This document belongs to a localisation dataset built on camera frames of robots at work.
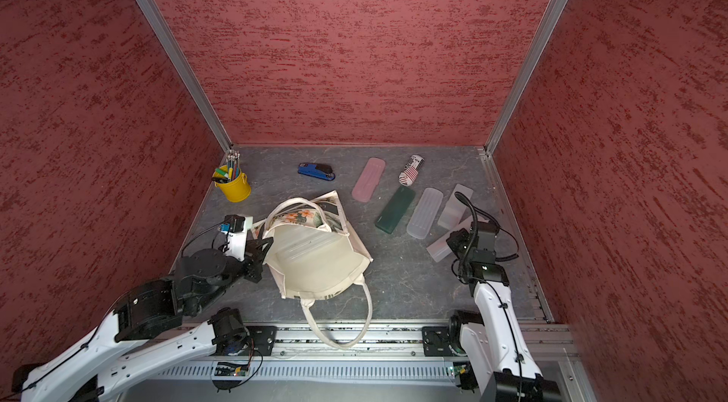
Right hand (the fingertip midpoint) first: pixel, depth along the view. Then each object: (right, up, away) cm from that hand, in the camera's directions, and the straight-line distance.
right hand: (449, 237), depth 85 cm
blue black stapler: (-47, +21, +24) cm, 57 cm away
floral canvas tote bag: (-43, -6, +1) cm, 43 cm away
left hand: (-49, +2, -19) cm, 52 cm away
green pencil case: (-15, +7, +16) cm, 23 cm away
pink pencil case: (-25, +17, +25) cm, 39 cm away
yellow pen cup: (-74, +17, +12) cm, 77 cm away
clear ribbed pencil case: (-5, +6, +15) cm, 17 cm away
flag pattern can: (-8, +21, +25) cm, 34 cm away
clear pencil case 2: (-4, -3, -3) cm, 6 cm away
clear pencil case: (+6, +7, +15) cm, 18 cm away
